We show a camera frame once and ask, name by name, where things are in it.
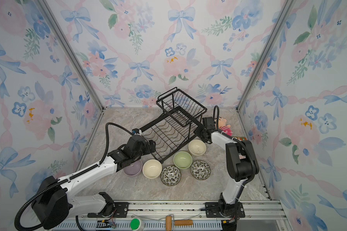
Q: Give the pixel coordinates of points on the pink plush doll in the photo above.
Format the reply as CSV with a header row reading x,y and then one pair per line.
x,y
222,124

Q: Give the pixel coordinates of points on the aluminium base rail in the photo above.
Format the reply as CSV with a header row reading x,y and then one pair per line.
x,y
253,216

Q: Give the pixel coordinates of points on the cream white bowl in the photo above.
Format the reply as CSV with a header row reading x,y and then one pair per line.
x,y
152,169

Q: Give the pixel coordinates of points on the right black floral bowl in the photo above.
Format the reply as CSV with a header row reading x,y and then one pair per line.
x,y
200,170

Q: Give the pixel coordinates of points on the black wire dish rack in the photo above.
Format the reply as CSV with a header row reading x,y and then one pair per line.
x,y
178,124

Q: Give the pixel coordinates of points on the black floral bowl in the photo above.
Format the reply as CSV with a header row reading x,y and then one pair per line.
x,y
171,175
200,170

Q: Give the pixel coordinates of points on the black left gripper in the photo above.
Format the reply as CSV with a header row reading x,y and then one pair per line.
x,y
149,150

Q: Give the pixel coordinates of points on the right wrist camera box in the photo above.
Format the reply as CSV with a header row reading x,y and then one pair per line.
x,y
209,123

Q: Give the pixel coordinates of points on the green round button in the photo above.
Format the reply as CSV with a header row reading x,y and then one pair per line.
x,y
137,224

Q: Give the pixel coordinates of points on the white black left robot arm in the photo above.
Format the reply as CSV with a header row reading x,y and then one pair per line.
x,y
57,198

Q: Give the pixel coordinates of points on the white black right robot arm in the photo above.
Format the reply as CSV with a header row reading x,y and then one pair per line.
x,y
241,165

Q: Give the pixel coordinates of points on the lavender bowl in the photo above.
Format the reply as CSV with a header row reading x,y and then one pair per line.
x,y
134,169

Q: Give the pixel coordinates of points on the wooden handled tool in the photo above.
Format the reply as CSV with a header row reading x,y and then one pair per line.
x,y
170,223

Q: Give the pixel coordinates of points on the light green bowl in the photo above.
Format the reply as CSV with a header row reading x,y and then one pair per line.
x,y
182,160

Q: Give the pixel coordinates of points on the left black floral bowl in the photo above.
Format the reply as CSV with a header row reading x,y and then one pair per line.
x,y
171,175

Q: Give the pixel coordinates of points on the cream speckled bowl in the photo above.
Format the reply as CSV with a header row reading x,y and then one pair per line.
x,y
197,147

